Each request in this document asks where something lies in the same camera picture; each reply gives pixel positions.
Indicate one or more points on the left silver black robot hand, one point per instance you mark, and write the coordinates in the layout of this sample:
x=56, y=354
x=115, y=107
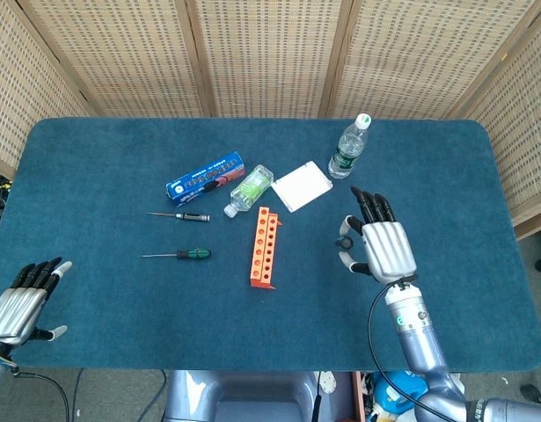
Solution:
x=10, y=316

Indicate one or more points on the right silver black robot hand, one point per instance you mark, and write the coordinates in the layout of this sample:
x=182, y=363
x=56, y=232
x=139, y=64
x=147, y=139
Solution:
x=389, y=250

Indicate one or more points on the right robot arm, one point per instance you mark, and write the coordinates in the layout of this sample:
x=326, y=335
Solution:
x=419, y=343

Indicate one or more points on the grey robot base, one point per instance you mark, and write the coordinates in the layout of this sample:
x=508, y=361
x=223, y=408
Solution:
x=248, y=397

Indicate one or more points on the orange test tube rack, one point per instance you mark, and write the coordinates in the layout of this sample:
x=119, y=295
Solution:
x=262, y=259

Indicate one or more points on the green black small screwdriver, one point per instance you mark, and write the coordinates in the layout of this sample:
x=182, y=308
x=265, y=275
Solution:
x=195, y=253

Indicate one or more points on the black precision screwdriver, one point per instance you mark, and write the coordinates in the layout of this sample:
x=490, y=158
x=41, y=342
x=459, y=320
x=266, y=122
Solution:
x=193, y=216

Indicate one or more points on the tall clear water bottle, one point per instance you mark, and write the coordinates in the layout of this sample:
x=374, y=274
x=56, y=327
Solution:
x=345, y=154

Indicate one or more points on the blue carpet table mat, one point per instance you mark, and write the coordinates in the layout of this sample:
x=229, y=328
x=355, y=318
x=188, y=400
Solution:
x=120, y=307

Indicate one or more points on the blue white floor object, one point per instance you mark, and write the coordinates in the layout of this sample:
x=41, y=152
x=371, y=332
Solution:
x=395, y=391

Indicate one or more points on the white round perforated disc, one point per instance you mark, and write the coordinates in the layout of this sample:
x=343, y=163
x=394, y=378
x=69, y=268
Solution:
x=328, y=382

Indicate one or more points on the reddish brown box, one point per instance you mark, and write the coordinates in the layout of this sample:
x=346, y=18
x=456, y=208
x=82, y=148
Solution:
x=359, y=395

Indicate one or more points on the small bottle green label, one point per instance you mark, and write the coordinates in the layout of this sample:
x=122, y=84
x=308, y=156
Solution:
x=250, y=189

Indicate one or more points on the blue cookie box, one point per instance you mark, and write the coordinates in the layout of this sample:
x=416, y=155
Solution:
x=204, y=178

